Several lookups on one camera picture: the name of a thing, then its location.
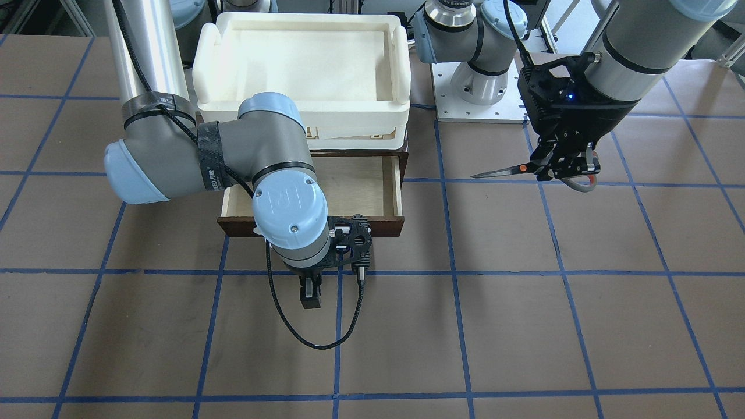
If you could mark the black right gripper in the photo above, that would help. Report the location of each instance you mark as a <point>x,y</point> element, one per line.
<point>308,273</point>

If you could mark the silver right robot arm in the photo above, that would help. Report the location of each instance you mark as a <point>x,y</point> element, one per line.
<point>165,153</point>

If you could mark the grey orange scissors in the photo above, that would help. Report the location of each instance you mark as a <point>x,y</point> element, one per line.
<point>583,184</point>

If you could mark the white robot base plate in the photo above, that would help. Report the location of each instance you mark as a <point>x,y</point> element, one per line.
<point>463,95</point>

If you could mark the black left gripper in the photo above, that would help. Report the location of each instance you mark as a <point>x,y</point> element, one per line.
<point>610,119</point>

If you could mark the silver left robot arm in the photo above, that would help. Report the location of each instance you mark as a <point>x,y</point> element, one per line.
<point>635,44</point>

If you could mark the white foam tray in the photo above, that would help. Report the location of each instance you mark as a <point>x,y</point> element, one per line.
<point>349,75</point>

